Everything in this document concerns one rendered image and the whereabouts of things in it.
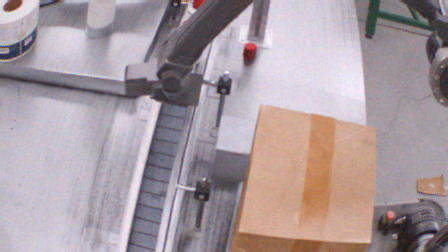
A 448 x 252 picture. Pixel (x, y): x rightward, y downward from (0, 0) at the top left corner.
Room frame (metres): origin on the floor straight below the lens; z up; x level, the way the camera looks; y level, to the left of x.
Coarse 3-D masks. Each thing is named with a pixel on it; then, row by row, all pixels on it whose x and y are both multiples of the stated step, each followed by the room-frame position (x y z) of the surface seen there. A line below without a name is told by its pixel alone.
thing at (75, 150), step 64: (320, 0) 1.89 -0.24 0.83; (256, 64) 1.47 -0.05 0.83; (320, 64) 1.53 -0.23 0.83; (0, 128) 1.08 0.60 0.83; (64, 128) 1.13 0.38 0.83; (128, 128) 1.18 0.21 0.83; (0, 192) 0.87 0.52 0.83; (64, 192) 0.93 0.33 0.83; (128, 192) 0.98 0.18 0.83; (192, 192) 1.02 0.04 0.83
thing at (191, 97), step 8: (192, 80) 1.15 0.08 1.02; (200, 80) 1.15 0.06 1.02; (160, 88) 1.13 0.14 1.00; (192, 88) 1.14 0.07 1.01; (200, 88) 1.14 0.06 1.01; (152, 96) 1.12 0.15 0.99; (160, 96) 1.12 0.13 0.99; (168, 96) 1.09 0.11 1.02; (176, 96) 1.08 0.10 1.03; (184, 96) 1.12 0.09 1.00; (192, 96) 1.13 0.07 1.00; (184, 104) 1.11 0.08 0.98; (192, 104) 1.11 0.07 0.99
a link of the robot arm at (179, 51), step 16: (208, 0) 1.01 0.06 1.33; (224, 0) 0.98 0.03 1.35; (240, 0) 0.98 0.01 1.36; (192, 16) 1.03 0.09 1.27; (208, 16) 0.99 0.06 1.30; (224, 16) 0.99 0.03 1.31; (176, 32) 1.05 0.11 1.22; (192, 32) 1.01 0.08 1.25; (208, 32) 1.01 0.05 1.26; (160, 48) 1.07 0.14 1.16; (176, 48) 1.02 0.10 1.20; (192, 48) 1.02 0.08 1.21; (160, 64) 1.03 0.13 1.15; (176, 64) 1.02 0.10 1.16; (192, 64) 1.03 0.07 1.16; (160, 80) 1.03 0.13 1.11
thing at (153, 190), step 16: (160, 112) 1.19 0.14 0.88; (176, 112) 1.20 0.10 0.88; (160, 128) 1.14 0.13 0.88; (176, 128) 1.15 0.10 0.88; (160, 144) 1.10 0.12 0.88; (176, 144) 1.10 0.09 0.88; (160, 160) 1.05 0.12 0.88; (144, 176) 1.00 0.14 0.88; (160, 176) 1.01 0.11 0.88; (144, 192) 0.95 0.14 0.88; (160, 192) 0.96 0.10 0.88; (144, 208) 0.91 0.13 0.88; (160, 208) 0.92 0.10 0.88; (144, 224) 0.87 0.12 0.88; (160, 224) 0.88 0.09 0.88; (128, 240) 0.81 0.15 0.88; (144, 240) 0.82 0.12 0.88
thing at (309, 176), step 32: (256, 128) 0.94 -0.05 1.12; (288, 128) 0.95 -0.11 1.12; (320, 128) 0.96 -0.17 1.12; (352, 128) 0.98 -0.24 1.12; (256, 160) 0.86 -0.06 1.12; (288, 160) 0.87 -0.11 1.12; (320, 160) 0.89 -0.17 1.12; (352, 160) 0.90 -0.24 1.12; (256, 192) 0.79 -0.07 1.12; (288, 192) 0.80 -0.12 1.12; (320, 192) 0.81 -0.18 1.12; (352, 192) 0.82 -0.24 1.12; (256, 224) 0.72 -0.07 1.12; (288, 224) 0.73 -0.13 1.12; (320, 224) 0.74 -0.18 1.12; (352, 224) 0.74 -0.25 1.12
